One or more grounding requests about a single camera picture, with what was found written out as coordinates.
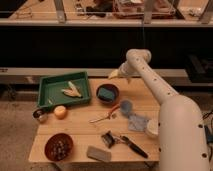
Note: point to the blue grey towel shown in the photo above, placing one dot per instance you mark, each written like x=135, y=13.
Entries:
x=135, y=122

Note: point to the grey rectangular block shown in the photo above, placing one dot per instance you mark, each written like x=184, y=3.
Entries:
x=98, y=154

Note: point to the black handled tool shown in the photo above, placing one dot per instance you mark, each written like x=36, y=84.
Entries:
x=132, y=146

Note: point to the brown bowl with nuts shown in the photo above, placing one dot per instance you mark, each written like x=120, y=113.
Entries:
x=58, y=147

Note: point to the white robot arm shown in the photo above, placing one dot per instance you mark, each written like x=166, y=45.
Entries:
x=182, y=140

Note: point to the green sponge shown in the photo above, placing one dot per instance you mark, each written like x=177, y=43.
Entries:
x=106, y=94

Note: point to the small metal cup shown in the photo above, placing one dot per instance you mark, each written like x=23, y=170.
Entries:
x=40, y=115

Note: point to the yellow round fruit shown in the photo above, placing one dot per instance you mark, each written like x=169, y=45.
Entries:
x=60, y=112

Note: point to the white plastic cup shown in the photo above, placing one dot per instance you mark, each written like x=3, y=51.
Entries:
x=152, y=128

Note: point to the dark bowl with sponge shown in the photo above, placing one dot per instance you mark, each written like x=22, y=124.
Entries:
x=110, y=87

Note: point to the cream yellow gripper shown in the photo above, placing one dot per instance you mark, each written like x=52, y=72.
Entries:
x=114, y=74

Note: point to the small black clip object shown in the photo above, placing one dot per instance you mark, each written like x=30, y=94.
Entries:
x=108, y=139

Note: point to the green plastic tray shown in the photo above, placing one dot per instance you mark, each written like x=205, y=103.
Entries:
x=50, y=87

